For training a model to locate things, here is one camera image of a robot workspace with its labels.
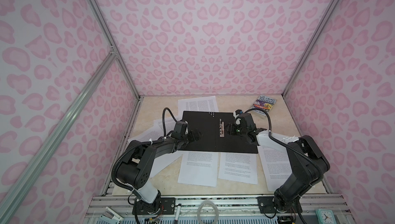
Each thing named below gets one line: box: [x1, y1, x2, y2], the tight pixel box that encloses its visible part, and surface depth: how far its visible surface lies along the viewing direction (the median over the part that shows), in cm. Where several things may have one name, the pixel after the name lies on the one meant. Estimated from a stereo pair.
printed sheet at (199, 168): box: [177, 151, 220, 188], surface depth 88 cm
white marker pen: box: [174, 203, 182, 222], surface depth 72 cm
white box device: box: [98, 206, 125, 224], surface depth 71 cm
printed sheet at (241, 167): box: [218, 152, 259, 185], surface depth 87 cm
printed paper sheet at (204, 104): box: [177, 95, 219, 120], surface depth 117 cm
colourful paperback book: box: [250, 95, 277, 116], surface depth 116 cm
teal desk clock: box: [314, 208, 337, 224], surface depth 70 cm
